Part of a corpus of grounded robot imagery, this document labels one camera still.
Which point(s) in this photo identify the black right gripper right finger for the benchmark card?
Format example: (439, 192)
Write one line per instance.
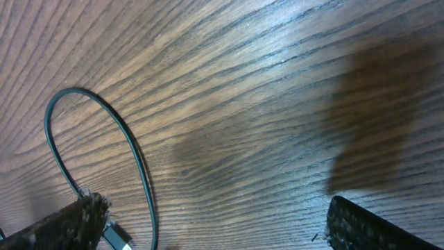
(351, 227)

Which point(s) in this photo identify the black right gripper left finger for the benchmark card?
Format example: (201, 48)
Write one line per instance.
(78, 226)

